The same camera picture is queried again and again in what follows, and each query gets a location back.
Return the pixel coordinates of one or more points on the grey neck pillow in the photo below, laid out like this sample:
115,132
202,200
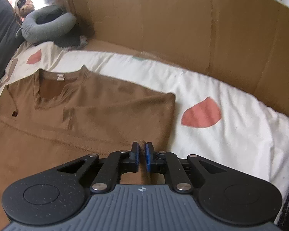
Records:
46,24

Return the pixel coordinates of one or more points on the small teddy bear toy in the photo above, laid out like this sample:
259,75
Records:
23,8

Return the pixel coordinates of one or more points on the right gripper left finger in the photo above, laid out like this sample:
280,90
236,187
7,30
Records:
116,164

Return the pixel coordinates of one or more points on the black cloth under pillow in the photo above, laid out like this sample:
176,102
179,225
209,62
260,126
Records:
72,40

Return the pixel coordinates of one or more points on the dark grey pillow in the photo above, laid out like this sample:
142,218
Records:
9,42

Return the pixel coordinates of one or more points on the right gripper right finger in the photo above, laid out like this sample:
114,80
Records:
169,165

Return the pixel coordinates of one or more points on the cream bear print bedsheet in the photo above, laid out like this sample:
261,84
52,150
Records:
211,118

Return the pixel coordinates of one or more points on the brown t-shirt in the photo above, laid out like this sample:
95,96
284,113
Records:
47,119

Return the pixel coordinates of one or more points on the flattened cardboard box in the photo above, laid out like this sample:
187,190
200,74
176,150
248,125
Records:
244,43

